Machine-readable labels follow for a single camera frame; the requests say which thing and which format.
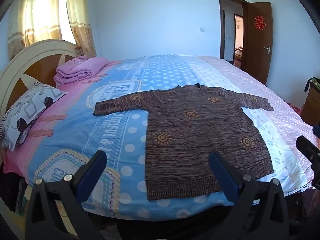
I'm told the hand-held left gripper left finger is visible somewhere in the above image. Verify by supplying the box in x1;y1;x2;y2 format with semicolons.
25;151;108;240

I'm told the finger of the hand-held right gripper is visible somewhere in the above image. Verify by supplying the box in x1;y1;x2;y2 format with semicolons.
296;135;320;188

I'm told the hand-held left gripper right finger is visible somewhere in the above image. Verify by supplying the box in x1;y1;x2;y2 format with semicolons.
209;151;294;240

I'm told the brown knitted sweater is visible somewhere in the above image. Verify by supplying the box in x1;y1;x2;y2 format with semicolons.
93;84;275;201

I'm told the dark clothes pile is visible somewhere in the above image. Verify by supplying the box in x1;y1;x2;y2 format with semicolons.
0;172;28;214

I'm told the printed bed sheet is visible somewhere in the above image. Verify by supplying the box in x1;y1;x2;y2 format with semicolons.
2;54;320;220

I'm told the red checked bag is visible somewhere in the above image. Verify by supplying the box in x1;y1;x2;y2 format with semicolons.
287;102;304;116

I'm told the patterned pillow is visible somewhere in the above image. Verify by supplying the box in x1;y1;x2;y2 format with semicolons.
0;82;69;152

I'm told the folded pink blanket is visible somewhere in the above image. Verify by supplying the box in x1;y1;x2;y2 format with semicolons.
54;56;108;85

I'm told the brown wooden door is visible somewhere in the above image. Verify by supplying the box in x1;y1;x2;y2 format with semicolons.
241;2;273;85

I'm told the cream wooden headboard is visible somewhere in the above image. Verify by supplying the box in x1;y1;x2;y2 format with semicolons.
0;39;80;155

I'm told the red paper door decoration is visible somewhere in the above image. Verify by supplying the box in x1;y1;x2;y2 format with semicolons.
254;16;266;30

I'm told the yellow patterned curtain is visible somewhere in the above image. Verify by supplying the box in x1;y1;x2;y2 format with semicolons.
7;0;63;60
65;0;97;58

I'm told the window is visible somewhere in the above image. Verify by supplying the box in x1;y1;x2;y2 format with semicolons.
59;0;77;45

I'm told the brown door frame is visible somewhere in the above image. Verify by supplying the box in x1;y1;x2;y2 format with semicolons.
218;0;250;68

